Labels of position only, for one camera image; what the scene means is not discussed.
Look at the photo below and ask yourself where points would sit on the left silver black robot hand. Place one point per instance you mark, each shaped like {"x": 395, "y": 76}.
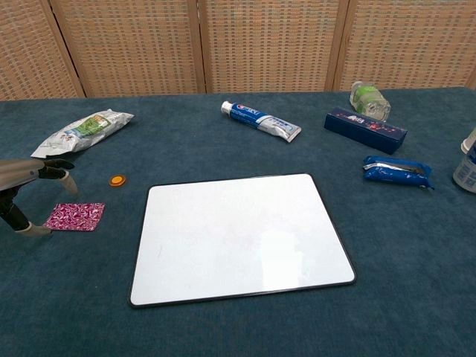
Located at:
{"x": 18, "y": 173}

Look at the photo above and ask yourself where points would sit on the pink patterned packet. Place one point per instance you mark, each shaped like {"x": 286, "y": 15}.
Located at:
{"x": 74, "y": 216}

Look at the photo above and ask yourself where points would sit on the white green snack bag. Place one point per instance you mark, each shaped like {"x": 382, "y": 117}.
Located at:
{"x": 82, "y": 130}

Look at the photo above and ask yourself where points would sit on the small orange cap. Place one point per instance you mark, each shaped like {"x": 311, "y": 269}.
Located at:
{"x": 117, "y": 180}

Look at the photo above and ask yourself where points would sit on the white rectangular tray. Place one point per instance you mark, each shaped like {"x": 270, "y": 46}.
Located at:
{"x": 238, "y": 238}

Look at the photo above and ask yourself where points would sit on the blue white toothpaste tube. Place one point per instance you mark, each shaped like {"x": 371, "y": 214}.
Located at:
{"x": 256, "y": 117}

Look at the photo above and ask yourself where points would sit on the teal felt table cover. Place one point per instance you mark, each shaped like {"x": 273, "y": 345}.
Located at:
{"x": 238, "y": 334}

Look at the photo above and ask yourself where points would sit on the woven bamboo folding screen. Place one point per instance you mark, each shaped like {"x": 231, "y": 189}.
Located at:
{"x": 260, "y": 44}

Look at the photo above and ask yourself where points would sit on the dark blue long carton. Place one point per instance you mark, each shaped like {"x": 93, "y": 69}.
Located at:
{"x": 364, "y": 130}

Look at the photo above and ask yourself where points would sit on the clear bottle with green label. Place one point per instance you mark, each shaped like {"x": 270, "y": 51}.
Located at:
{"x": 368, "y": 98}

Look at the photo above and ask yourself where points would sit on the blue cookie packet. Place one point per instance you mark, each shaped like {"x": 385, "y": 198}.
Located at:
{"x": 394, "y": 173}

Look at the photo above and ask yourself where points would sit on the blue drink can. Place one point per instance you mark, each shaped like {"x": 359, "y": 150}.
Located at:
{"x": 466, "y": 175}

